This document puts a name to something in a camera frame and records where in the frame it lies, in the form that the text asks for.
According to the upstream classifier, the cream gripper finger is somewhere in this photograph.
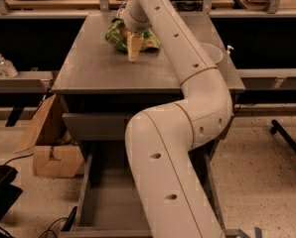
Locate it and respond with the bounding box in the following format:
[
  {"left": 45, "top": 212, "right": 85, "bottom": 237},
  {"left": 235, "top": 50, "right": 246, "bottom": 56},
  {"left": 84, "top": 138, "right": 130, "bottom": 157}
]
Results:
[{"left": 127, "top": 33, "right": 144, "bottom": 61}]

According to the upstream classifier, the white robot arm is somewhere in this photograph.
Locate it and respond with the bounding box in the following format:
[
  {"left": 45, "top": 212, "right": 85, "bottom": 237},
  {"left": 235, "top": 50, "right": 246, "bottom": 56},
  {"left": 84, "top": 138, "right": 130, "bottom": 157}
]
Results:
[{"left": 125, "top": 0, "right": 232, "bottom": 238}]

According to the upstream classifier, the black metal stand leg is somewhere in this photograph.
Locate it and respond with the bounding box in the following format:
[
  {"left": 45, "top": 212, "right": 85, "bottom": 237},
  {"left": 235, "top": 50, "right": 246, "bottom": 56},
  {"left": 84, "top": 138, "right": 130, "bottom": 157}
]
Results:
[{"left": 270, "top": 120, "right": 296, "bottom": 153}]

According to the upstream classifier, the grey drawer cabinet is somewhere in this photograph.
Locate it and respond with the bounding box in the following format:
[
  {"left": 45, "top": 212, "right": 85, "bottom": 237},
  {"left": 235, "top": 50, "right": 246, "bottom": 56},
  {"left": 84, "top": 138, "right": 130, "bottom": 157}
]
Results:
[{"left": 53, "top": 13, "right": 244, "bottom": 155}]

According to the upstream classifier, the blue white chip bag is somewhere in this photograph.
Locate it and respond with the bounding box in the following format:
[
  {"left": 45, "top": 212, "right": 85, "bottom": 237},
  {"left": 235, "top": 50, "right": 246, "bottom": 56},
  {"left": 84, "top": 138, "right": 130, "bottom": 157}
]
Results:
[{"left": 116, "top": 2, "right": 127, "bottom": 20}]

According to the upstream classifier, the black tray stand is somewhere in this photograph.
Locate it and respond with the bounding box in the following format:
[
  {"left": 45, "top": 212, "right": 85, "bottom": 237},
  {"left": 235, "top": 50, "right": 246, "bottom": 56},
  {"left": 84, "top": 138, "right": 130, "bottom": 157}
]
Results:
[{"left": 0, "top": 166, "right": 23, "bottom": 238}]

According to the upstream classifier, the clear sanitizer bottle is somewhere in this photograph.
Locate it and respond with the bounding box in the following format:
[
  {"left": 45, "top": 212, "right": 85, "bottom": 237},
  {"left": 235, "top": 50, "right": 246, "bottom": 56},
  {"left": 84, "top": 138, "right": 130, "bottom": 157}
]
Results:
[{"left": 0, "top": 54, "right": 18, "bottom": 78}]

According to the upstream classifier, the open grey lower drawer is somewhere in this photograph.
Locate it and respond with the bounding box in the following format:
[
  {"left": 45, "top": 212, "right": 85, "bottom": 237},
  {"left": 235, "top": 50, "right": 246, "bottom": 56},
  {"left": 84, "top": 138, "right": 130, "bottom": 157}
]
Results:
[{"left": 59, "top": 140, "right": 239, "bottom": 238}]

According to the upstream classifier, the brown cardboard box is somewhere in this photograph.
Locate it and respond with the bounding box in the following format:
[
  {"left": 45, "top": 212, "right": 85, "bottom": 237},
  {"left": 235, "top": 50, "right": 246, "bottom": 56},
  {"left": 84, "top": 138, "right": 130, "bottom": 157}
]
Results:
[{"left": 14, "top": 95, "right": 84, "bottom": 178}]

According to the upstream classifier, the green rice chip bag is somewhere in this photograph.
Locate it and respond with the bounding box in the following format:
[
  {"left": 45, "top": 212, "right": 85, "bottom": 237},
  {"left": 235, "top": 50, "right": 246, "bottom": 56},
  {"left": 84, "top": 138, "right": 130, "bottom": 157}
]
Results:
[{"left": 104, "top": 19, "right": 161, "bottom": 52}]

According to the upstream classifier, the white ceramic bowl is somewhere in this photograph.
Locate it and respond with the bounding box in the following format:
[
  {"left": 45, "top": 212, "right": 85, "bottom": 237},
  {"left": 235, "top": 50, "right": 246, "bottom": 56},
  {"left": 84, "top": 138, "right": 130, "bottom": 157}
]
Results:
[{"left": 201, "top": 43, "right": 223, "bottom": 63}]

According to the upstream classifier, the white pump dispenser top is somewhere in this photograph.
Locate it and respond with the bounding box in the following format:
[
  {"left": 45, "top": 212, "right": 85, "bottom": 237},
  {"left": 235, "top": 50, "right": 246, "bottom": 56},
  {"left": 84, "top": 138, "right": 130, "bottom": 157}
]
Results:
[{"left": 226, "top": 45, "right": 234, "bottom": 55}]

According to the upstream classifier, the black floor cable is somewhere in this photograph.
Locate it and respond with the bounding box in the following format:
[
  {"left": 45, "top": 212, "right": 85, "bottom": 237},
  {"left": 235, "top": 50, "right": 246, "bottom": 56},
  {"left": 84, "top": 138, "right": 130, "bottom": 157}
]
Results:
[{"left": 3, "top": 153, "right": 35, "bottom": 167}]

